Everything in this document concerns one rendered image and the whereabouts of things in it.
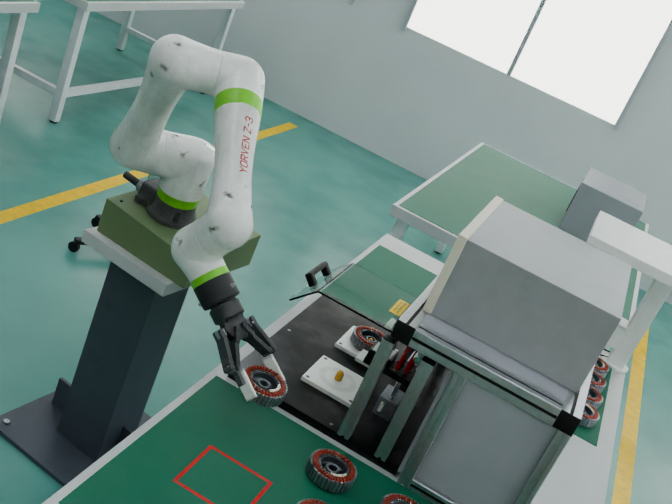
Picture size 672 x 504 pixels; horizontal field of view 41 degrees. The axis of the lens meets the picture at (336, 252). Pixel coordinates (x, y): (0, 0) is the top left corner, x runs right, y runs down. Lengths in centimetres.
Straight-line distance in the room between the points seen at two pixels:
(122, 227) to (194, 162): 29
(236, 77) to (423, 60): 486
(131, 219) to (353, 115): 473
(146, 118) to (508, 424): 117
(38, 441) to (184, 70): 138
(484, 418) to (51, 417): 160
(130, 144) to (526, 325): 114
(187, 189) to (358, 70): 469
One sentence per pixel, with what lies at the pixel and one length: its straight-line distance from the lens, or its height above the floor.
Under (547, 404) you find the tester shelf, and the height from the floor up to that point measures 111.
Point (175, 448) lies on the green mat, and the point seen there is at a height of 75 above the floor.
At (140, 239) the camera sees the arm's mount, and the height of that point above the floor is 80.
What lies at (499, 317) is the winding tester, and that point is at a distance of 204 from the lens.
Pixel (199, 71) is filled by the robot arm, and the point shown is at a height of 138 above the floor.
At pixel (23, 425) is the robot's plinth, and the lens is 307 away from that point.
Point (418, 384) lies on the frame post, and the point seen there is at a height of 99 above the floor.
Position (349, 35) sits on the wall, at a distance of 714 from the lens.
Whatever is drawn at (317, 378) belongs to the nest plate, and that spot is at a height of 78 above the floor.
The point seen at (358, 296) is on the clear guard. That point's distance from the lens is 212.
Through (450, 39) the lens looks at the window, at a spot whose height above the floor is 105.
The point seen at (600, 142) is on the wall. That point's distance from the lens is 681.
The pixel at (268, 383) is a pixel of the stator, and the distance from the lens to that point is 206.
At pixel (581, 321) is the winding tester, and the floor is 127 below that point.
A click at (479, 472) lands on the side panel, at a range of 209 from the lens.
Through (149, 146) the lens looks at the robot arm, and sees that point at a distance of 246.
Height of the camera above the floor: 194
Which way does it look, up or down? 22 degrees down
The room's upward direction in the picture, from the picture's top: 23 degrees clockwise
